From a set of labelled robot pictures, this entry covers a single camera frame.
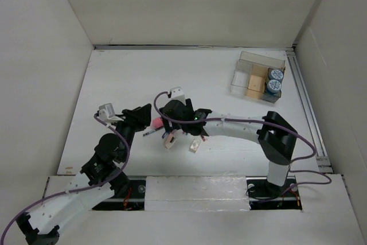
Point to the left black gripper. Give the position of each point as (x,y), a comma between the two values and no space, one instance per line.
(139,117)

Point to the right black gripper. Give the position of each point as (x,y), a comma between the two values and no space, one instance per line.
(188,104)

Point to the pink capped glue bottle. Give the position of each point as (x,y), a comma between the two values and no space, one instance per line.
(156,123)

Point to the blue patterned tape roll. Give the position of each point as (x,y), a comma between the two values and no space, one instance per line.
(273,87)

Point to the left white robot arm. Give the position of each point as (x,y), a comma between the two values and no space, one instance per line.
(100,178)

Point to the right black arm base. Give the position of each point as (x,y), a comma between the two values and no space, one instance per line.
(263,195)

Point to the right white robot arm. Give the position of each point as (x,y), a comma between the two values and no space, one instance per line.
(272,132)

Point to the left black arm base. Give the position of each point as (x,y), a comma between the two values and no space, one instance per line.
(133,199)

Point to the black pen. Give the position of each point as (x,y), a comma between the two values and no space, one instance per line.
(149,132)

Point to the clear compartment organizer box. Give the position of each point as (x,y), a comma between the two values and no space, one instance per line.
(251,76)

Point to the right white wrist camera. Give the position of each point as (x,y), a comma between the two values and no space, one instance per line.
(177,93)

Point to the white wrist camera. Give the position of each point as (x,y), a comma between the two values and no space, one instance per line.
(106,113)
(177,93)

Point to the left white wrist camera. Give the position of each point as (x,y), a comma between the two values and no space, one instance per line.
(106,113)

